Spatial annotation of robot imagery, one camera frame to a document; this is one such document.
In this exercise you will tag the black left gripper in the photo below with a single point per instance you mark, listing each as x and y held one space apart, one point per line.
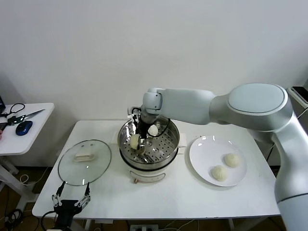
65 209

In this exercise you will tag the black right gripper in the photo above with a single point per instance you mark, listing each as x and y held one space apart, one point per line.
143 127

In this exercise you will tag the white steamed baozi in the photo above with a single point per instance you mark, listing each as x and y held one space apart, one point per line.
219 173
153 130
232 160
134 142

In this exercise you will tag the round glass pot lid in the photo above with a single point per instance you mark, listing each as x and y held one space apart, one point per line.
84 168

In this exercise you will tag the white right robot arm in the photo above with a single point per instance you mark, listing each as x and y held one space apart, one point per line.
187 103

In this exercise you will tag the stainless steel steamer basket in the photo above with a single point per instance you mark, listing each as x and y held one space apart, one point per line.
168 144

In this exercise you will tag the white round plate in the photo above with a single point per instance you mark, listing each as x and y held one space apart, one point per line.
207 154

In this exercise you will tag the white side table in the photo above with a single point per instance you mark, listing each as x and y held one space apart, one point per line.
36 137

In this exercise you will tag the white power strip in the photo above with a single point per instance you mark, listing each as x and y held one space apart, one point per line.
144 227

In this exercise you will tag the blue computer mouse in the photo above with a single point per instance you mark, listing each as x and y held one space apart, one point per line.
24 127

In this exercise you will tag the white shelf stand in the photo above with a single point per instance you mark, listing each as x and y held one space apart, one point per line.
290 90

